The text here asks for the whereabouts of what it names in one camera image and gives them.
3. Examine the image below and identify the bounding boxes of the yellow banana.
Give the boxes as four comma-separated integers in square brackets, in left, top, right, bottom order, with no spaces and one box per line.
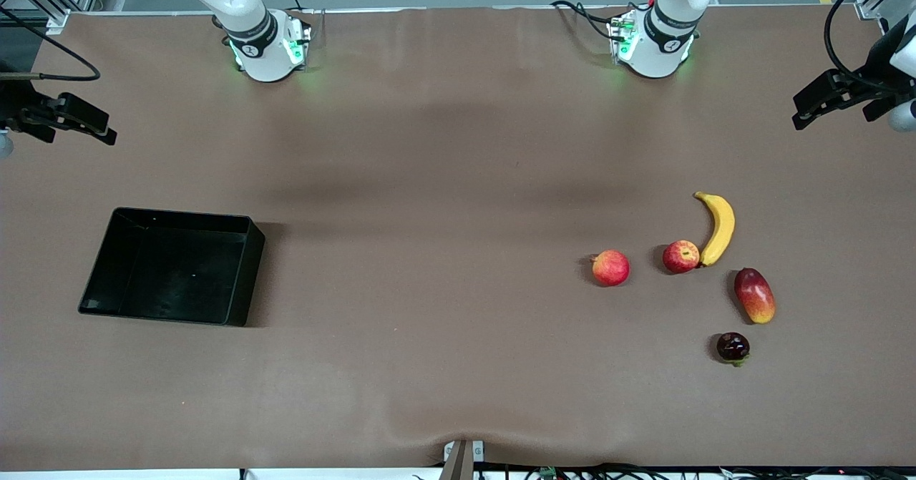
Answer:
[693,191,736,268]

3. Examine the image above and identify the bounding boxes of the black plastic box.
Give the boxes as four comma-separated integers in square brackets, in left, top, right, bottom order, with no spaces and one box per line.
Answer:
[78,207,266,328]

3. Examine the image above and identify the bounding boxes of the red apple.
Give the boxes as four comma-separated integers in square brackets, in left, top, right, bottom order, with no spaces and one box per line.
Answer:
[662,240,701,275]
[591,250,631,288]

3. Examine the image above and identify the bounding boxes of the red yellow mango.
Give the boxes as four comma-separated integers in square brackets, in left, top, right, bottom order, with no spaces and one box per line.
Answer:
[734,267,776,325]

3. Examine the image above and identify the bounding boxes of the dark purple mangosteen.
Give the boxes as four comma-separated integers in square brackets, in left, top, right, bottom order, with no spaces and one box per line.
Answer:
[716,332,751,368]

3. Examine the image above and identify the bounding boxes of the brown table cover sheet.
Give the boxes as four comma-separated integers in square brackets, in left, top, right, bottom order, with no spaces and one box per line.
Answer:
[0,4,916,470]

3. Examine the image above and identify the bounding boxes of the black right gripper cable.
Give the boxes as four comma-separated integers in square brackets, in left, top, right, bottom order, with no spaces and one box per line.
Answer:
[0,6,102,83]

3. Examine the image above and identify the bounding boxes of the black left arm base cables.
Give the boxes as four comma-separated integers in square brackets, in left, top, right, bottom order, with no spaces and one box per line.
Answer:
[550,0,649,41]

